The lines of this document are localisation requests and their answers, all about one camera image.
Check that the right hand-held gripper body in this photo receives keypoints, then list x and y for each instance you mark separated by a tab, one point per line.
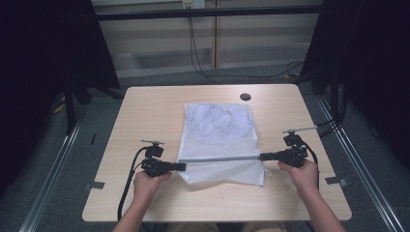
293	153

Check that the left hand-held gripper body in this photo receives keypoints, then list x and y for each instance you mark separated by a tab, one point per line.
154	166

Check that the white mesh laundry bag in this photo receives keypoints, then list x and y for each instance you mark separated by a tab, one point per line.
222	141

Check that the person's left hand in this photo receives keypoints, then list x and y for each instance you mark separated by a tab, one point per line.
148	188

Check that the person's right hand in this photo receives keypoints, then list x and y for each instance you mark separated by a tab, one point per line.
301	179

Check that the grey tape piece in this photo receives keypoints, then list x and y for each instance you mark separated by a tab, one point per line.
95	185
336	181

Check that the black stand leg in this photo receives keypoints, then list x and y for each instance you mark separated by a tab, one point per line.
69	109

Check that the black curtain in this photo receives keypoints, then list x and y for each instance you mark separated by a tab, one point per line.
38	64
377	64

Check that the black horizontal bar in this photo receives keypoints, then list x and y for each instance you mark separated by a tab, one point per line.
209	13

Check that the metal floor rail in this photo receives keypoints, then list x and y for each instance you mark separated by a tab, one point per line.
364	167
54	167

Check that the white wall socket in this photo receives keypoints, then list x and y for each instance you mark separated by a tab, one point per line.
193	4

